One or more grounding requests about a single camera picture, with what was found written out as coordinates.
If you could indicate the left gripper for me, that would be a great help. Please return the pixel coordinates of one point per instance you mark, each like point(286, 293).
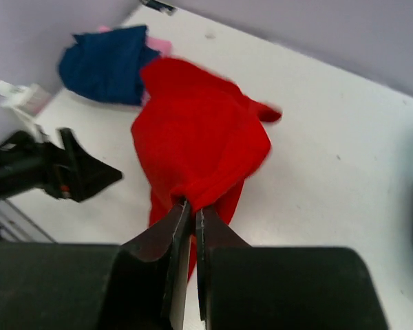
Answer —
point(29, 161)

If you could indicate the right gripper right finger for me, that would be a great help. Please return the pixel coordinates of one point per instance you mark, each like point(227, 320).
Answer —
point(246, 287)

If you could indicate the navy blue folded t shirt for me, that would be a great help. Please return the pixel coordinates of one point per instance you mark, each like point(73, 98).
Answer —
point(105, 66)

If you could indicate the blue label sticker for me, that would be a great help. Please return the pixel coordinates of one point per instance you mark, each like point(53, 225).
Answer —
point(159, 6)

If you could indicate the red t shirt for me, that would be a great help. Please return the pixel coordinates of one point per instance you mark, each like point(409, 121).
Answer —
point(198, 137)

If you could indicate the pink folded t shirt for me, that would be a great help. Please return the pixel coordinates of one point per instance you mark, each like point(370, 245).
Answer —
point(162, 46)

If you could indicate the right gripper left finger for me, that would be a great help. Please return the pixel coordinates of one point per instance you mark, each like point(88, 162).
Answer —
point(141, 284)

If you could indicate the aluminium rail frame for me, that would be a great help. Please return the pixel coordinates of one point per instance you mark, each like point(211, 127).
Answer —
point(16, 226)

